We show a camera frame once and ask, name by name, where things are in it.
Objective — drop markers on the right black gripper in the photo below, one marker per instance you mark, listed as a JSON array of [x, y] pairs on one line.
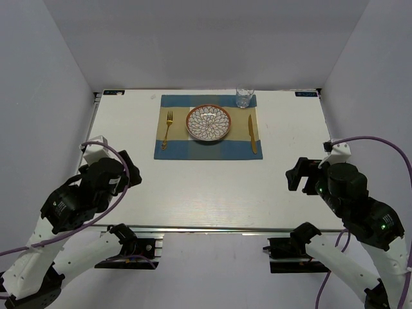
[[302, 168]]

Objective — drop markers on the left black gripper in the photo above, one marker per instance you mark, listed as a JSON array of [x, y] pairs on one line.
[[135, 176]]

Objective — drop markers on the gold knife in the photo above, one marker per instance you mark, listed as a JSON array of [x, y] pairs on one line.
[[253, 142]]

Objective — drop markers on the gold fork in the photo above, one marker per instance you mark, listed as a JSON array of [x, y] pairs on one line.
[[169, 122]]

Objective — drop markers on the blue beige cloth placemat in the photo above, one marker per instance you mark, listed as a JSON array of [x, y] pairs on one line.
[[182, 146]]

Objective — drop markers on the patterned ceramic plate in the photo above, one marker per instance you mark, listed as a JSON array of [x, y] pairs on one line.
[[208, 123]]

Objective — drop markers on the clear drinking glass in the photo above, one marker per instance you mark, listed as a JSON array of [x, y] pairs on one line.
[[244, 94]]

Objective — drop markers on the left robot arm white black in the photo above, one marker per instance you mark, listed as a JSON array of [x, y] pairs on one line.
[[38, 275]]

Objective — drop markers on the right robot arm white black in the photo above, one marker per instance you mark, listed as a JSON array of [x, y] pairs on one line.
[[375, 225]]

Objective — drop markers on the left blue corner sticker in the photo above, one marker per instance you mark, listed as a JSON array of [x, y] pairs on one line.
[[114, 92]]

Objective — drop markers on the blue corner sticker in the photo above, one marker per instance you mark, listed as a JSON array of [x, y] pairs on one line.
[[114, 92], [306, 94]]

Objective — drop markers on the right blue corner sticker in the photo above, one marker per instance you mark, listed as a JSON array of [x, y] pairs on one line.
[[306, 94]]

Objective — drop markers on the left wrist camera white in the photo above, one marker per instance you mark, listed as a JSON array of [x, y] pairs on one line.
[[93, 153]]

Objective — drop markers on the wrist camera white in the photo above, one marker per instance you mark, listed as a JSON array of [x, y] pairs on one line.
[[93, 153], [336, 153]]

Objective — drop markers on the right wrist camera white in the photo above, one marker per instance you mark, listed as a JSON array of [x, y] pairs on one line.
[[336, 153]]

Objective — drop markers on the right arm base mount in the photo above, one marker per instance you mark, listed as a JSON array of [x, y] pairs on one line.
[[284, 259]]

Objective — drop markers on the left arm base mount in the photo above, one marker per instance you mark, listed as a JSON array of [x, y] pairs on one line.
[[143, 253]]

